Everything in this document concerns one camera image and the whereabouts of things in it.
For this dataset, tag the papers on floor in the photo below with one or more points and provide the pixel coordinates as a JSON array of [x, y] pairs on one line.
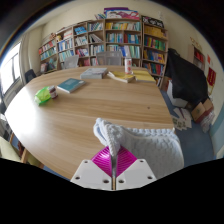
[[181, 119]]

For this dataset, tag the white-backed chair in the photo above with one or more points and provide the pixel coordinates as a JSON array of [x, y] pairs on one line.
[[71, 62]]

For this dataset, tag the teal book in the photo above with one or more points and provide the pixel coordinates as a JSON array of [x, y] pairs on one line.
[[71, 85]]

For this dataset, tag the dark office chair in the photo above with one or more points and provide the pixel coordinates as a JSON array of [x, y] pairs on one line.
[[30, 75]]

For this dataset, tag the wooden bookshelf unit with books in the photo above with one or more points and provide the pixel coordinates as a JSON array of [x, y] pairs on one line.
[[120, 35]]

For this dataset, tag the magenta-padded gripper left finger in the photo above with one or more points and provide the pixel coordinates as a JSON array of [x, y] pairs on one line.
[[90, 175]]

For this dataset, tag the grey book stack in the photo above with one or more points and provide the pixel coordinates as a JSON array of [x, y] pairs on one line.
[[94, 73]]

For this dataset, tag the white knitted towel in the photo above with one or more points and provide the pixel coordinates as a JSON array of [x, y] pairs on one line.
[[150, 146]]

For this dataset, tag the red wall hanging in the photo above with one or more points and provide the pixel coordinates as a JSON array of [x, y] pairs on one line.
[[211, 76]]

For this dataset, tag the yellow folder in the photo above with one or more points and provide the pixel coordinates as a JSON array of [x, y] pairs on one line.
[[144, 76]]

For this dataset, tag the small wooden wall shelf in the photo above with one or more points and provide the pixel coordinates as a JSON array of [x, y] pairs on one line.
[[197, 56]]

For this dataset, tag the black cloth cover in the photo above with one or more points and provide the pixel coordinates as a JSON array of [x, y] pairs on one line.
[[186, 80]]

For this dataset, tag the green plastic bag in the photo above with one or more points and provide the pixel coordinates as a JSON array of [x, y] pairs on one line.
[[42, 95]]

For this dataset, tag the grey mesh chair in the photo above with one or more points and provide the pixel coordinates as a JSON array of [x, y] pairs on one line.
[[109, 58]]

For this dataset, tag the window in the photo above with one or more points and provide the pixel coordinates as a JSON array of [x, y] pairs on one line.
[[9, 70]]

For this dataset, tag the green-cushioned wooden chair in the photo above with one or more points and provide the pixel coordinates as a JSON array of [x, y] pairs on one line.
[[8, 150]]

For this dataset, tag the cardboard box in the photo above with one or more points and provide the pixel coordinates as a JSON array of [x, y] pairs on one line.
[[201, 110]]

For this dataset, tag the white box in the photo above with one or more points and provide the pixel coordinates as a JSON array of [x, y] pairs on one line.
[[176, 101]]

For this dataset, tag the open yellow book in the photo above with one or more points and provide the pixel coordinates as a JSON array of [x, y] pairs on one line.
[[121, 77]]

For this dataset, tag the clear plastic bag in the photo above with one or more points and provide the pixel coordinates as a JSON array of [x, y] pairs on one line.
[[207, 122]]

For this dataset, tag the white bottle with red label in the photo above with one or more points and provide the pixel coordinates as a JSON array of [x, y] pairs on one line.
[[128, 66]]

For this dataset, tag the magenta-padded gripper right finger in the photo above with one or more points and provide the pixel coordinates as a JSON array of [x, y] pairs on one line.
[[138, 173]]

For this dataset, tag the small dark-lidded jar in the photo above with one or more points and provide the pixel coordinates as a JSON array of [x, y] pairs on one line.
[[53, 92]]

